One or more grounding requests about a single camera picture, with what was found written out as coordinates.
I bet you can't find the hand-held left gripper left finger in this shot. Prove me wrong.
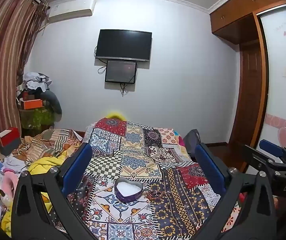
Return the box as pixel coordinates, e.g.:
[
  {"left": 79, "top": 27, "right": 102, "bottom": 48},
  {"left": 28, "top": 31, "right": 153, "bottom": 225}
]
[{"left": 10, "top": 143, "right": 101, "bottom": 240}]

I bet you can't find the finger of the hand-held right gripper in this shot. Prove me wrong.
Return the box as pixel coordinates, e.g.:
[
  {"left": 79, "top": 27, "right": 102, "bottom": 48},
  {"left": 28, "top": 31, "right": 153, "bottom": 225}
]
[
  {"left": 243, "top": 144, "right": 286, "bottom": 175},
  {"left": 259, "top": 139, "right": 286, "bottom": 161}
]

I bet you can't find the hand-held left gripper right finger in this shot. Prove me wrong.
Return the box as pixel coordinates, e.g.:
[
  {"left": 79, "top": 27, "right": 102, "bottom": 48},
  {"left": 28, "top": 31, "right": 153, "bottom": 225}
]
[{"left": 194, "top": 142, "right": 277, "bottom": 240}]

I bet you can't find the heart-shaped purple tin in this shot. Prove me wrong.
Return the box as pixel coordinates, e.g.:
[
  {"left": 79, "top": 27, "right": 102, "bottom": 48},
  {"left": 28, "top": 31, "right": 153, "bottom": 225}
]
[{"left": 114, "top": 177, "right": 143, "bottom": 204}]

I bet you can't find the yellow towel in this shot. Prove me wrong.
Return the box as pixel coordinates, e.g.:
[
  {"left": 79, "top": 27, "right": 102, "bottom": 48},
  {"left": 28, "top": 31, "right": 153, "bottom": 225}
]
[{"left": 28, "top": 152, "right": 66, "bottom": 176}]

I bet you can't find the dark grey bag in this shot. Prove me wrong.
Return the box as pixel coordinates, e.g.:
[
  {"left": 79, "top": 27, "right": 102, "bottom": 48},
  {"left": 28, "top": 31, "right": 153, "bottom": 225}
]
[{"left": 183, "top": 129, "right": 202, "bottom": 155}]

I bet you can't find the striped brown cloth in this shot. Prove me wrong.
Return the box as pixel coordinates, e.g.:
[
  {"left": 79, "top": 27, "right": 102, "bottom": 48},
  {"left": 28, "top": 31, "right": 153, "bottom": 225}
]
[{"left": 13, "top": 127, "right": 86, "bottom": 165}]

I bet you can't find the white heart-print sliding door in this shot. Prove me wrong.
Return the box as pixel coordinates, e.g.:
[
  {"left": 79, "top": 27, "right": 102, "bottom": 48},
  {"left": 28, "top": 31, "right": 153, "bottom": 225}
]
[{"left": 256, "top": 4, "right": 286, "bottom": 153}]

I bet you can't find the patchwork printed blanket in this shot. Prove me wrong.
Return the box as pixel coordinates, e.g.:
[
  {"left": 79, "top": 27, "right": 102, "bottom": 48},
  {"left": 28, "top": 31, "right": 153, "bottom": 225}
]
[{"left": 51, "top": 117, "right": 243, "bottom": 240}]

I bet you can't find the yellow cloth behind bed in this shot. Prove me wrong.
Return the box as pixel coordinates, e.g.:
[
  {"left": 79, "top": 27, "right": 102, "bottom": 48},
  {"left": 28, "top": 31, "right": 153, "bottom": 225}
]
[{"left": 105, "top": 111, "right": 127, "bottom": 122}]

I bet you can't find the green printed box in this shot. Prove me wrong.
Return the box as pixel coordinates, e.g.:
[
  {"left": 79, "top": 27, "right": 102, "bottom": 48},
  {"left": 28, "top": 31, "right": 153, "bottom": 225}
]
[{"left": 19, "top": 107, "right": 55, "bottom": 130}]

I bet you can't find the pink plush toy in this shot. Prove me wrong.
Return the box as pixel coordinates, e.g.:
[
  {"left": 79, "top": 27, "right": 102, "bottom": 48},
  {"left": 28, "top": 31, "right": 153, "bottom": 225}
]
[{"left": 3, "top": 169, "right": 19, "bottom": 193}]

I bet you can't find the red lidded box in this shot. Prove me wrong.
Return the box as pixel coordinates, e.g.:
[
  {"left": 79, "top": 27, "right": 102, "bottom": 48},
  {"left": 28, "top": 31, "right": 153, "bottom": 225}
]
[{"left": 0, "top": 127, "right": 22, "bottom": 156}]

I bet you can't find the orange box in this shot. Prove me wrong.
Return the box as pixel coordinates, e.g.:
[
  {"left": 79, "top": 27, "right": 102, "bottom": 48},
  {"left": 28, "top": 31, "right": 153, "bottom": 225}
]
[{"left": 21, "top": 99, "right": 44, "bottom": 110}]

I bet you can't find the pile of grey clothes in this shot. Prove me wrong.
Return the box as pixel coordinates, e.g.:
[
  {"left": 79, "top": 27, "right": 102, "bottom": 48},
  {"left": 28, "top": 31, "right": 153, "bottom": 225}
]
[{"left": 17, "top": 72, "right": 52, "bottom": 93}]

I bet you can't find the striped brown curtain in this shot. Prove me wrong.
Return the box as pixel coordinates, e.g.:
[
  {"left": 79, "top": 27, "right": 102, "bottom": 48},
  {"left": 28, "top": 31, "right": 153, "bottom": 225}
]
[{"left": 0, "top": 0, "right": 50, "bottom": 155}]

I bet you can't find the wooden wardrobe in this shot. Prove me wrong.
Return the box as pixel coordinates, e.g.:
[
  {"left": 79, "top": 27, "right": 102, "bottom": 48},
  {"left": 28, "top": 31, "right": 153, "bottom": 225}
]
[{"left": 209, "top": 0, "right": 286, "bottom": 145}]

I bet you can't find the white air conditioner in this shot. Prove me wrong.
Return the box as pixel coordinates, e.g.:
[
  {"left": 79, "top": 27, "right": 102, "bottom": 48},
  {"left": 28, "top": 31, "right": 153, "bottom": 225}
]
[{"left": 47, "top": 0, "right": 96, "bottom": 23}]

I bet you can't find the small black wall monitor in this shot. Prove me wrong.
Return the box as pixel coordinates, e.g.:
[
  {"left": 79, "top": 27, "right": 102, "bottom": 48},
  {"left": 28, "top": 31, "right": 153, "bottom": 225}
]
[{"left": 105, "top": 60, "right": 138, "bottom": 84}]

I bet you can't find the large black wall television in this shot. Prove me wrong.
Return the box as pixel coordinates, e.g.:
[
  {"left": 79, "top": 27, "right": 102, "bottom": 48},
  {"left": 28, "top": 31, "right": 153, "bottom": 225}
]
[{"left": 95, "top": 29, "right": 153, "bottom": 62}]

